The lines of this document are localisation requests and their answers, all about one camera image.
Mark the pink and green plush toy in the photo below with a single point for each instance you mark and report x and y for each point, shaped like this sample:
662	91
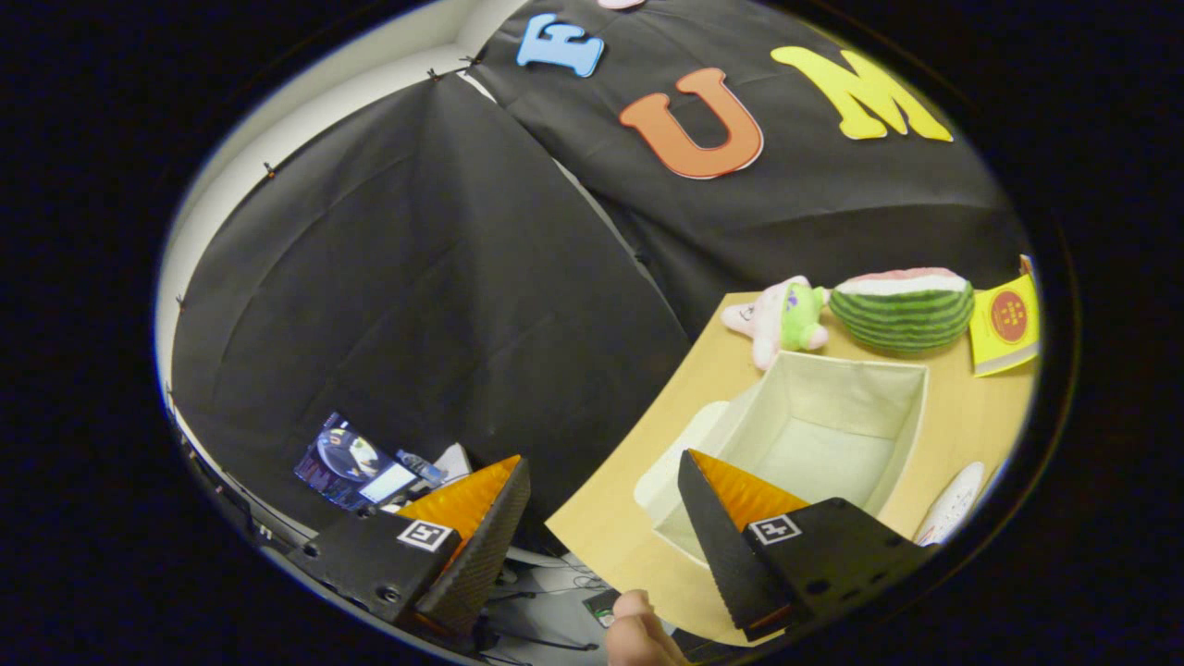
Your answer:
786	319

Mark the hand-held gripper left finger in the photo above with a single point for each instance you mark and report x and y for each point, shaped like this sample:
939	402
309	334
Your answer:
481	546

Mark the black backdrop cloth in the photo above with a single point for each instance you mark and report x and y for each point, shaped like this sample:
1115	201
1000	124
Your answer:
444	277

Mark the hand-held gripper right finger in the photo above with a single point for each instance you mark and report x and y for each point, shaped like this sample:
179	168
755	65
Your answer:
717	546

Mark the white shoe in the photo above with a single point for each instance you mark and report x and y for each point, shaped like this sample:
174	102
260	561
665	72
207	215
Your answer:
951	504

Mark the beige fabric storage box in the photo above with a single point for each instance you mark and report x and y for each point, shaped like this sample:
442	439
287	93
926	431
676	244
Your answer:
814	435

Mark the yellow book with red circle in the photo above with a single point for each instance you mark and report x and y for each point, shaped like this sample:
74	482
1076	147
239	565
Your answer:
1006	324

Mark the watermelon slice plush toy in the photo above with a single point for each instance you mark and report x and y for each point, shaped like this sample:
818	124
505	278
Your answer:
902	314

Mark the small black device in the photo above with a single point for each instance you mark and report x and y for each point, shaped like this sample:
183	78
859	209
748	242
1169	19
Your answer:
601	610

